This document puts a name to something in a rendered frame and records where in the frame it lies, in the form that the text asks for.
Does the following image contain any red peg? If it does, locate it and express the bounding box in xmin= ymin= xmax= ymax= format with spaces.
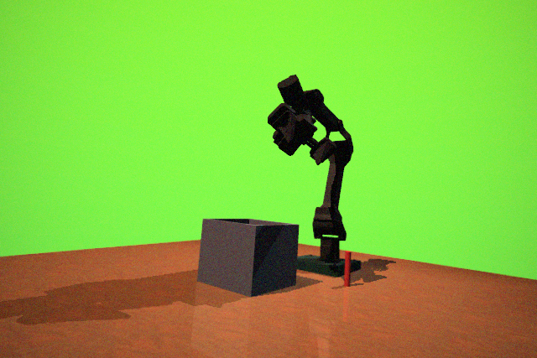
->
xmin=344 ymin=251 xmax=351 ymax=287

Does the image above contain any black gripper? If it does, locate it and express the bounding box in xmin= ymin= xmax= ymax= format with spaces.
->
xmin=268 ymin=103 xmax=337 ymax=165

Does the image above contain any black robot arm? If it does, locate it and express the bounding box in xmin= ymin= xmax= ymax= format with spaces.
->
xmin=273 ymin=75 xmax=353 ymax=262

